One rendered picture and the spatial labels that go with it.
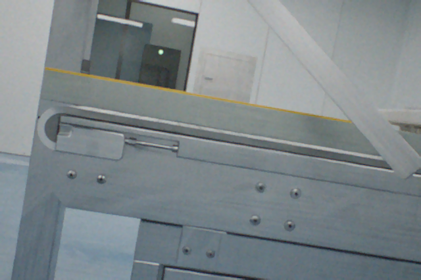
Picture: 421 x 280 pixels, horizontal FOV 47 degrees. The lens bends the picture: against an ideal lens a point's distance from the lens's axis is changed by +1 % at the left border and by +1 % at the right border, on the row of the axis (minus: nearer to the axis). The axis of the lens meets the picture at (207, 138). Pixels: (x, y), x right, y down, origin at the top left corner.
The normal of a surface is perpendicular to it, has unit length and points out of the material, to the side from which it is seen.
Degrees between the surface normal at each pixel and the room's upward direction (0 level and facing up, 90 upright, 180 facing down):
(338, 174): 90
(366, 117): 87
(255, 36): 90
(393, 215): 90
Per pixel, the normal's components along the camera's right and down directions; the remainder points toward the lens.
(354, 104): -0.47, -0.09
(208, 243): 0.07, 0.07
